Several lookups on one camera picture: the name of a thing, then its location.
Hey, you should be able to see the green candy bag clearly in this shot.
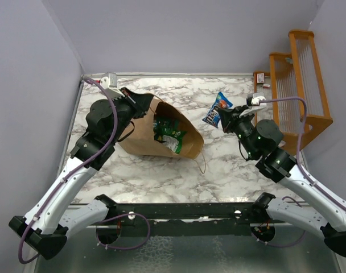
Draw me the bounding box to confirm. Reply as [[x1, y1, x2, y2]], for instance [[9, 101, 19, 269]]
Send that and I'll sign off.
[[153, 115, 187, 154]]

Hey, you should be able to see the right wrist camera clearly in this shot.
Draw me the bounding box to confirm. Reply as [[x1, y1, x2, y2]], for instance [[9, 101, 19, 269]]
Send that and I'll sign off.
[[246, 92, 267, 110]]

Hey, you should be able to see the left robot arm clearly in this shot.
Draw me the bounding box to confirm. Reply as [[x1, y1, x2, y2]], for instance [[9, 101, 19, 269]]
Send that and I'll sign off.
[[9, 88, 154, 260]]

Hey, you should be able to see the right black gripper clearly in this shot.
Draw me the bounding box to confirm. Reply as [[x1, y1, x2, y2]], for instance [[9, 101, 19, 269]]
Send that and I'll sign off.
[[218, 105, 258, 159]]

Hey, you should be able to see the blue M&M's packet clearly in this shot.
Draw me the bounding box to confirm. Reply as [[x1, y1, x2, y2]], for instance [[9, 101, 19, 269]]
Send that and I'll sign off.
[[202, 92, 233, 128]]

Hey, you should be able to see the orange wooden rack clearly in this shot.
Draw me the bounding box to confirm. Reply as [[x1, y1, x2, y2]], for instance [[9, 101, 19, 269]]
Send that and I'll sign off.
[[253, 30, 333, 155]]

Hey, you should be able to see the purple cable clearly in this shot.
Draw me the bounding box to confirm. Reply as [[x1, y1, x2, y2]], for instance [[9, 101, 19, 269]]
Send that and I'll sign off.
[[18, 77, 118, 264], [261, 96, 346, 216]]

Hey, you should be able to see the small red white box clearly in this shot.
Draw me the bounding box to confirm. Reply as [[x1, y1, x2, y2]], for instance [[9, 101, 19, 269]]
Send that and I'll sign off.
[[256, 73, 265, 84]]

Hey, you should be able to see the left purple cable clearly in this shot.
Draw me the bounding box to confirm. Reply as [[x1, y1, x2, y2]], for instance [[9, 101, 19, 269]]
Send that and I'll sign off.
[[18, 77, 118, 264]]

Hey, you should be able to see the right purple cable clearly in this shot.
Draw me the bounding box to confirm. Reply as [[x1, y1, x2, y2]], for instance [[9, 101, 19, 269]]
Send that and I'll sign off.
[[261, 96, 346, 216]]

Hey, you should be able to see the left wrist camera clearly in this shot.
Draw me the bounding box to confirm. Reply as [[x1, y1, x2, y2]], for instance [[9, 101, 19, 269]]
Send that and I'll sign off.
[[100, 72, 119, 91]]

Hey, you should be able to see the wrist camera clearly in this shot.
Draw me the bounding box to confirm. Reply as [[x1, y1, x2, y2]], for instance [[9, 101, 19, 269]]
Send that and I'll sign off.
[[246, 92, 267, 110], [100, 72, 119, 91]]

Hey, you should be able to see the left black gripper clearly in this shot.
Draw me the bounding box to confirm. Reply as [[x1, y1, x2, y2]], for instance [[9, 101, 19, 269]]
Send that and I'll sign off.
[[108, 87, 153, 144]]

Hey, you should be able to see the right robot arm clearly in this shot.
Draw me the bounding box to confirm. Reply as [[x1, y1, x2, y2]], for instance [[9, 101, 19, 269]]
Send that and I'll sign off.
[[217, 106, 346, 258]]

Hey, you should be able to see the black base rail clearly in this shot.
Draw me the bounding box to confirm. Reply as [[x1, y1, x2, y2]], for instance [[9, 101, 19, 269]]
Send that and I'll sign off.
[[96, 193, 275, 237]]

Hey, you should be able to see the brown paper bag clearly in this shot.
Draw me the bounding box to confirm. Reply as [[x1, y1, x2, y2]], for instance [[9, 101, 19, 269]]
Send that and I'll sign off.
[[120, 95, 204, 162]]

